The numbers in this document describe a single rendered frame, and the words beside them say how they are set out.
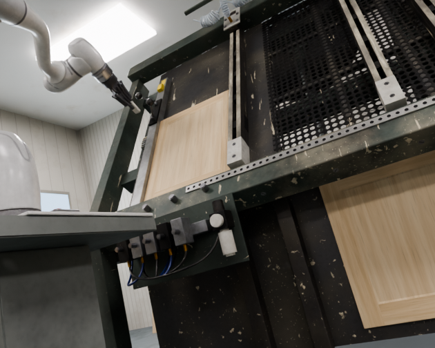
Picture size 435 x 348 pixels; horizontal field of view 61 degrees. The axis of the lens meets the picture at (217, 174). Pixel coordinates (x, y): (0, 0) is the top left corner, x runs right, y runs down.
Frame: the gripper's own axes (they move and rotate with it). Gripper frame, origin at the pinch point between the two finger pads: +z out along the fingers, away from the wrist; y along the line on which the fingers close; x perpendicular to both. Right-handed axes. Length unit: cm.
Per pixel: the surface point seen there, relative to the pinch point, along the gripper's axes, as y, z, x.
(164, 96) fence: -20.5, 12.7, 6.7
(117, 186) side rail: 32.6, 17.6, -17.2
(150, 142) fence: 17.9, 11.6, 5.0
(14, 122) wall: -235, 59, -319
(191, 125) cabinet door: 15.1, 14.0, 27.6
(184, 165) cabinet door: 41, 14, 26
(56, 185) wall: -193, 153, -320
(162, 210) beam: 66, 11, 21
